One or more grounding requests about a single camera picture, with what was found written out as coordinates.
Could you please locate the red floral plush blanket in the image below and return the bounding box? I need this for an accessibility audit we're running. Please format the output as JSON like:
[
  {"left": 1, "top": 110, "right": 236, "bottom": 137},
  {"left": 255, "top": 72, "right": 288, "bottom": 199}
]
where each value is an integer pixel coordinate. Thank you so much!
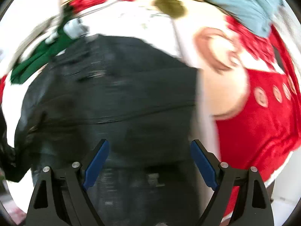
[{"left": 0, "top": 0, "right": 301, "bottom": 217}]

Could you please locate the black zippered jacket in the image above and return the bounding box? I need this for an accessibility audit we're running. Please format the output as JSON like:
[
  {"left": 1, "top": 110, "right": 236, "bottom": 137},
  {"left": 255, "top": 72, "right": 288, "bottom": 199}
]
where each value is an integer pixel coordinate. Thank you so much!
[{"left": 1, "top": 35, "right": 201, "bottom": 225}]

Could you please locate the green white fleece jacket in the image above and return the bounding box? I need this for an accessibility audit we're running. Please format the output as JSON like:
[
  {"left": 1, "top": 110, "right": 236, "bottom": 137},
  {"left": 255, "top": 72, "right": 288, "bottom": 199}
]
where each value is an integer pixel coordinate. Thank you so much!
[{"left": 10, "top": 4, "right": 88, "bottom": 84}]

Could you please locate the white quilted sheet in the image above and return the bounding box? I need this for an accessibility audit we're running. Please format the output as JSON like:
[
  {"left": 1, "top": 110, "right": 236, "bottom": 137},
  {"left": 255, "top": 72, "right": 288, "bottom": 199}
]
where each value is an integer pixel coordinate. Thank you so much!
[{"left": 2, "top": 0, "right": 220, "bottom": 155}]

